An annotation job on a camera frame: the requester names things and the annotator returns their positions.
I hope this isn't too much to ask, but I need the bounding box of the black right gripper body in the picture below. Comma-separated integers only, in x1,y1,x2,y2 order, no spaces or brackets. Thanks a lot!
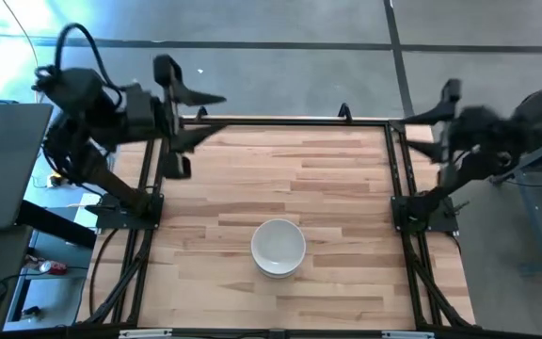
438,100,503,189

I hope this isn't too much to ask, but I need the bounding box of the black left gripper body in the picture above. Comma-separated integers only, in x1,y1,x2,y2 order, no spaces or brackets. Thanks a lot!
126,53,183,156

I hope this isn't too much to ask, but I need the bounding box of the white speckled bowl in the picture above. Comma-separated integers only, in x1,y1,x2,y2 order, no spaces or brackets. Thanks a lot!
250,218,308,275

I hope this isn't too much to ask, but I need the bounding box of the blue metal cart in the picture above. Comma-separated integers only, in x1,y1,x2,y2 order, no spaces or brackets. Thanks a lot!
489,136,542,279

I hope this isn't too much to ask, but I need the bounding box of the black stand beam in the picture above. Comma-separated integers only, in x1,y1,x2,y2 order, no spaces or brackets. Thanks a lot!
15,200,98,250

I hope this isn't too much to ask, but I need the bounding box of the grey laptop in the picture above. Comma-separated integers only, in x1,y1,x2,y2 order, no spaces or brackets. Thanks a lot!
0,103,55,231

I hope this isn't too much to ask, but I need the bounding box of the red drink can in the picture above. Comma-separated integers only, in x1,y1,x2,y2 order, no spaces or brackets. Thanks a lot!
40,260,69,277

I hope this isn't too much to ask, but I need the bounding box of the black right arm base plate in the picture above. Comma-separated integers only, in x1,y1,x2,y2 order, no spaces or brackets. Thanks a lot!
391,195,460,233

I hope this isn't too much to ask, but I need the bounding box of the black aluminium table frame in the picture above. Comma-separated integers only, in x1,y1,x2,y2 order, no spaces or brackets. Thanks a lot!
76,102,478,339

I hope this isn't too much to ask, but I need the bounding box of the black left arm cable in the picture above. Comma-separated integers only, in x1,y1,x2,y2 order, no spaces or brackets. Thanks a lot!
53,23,125,107

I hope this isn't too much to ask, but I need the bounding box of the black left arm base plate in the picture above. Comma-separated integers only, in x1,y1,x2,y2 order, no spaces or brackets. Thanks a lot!
85,191,165,231

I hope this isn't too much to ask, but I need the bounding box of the yellow cable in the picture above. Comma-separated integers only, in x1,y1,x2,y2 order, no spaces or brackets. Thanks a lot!
1,0,41,76

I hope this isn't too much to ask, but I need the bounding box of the black floor cable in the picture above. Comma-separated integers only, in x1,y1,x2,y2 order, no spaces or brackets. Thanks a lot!
87,228,120,317

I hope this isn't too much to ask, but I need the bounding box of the white table edge bracket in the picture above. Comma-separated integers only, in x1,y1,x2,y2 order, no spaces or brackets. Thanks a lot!
382,331,436,339
119,329,173,339

